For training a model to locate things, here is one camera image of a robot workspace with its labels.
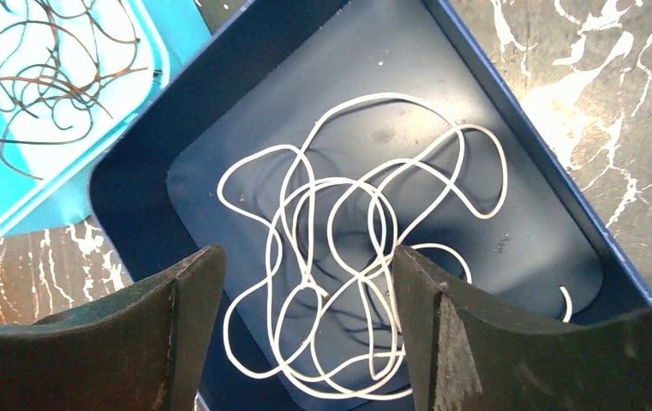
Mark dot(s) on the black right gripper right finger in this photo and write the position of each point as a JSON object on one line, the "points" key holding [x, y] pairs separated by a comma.
{"points": [[469, 350]]}

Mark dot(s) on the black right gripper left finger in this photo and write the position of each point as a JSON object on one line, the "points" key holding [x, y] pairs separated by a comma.
{"points": [[141, 348]]}

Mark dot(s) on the dark blue plastic tray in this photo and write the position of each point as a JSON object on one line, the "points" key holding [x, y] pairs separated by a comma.
{"points": [[266, 78]]}

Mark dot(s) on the teal plastic tray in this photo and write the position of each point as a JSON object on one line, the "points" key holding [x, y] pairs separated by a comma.
{"points": [[73, 76]]}

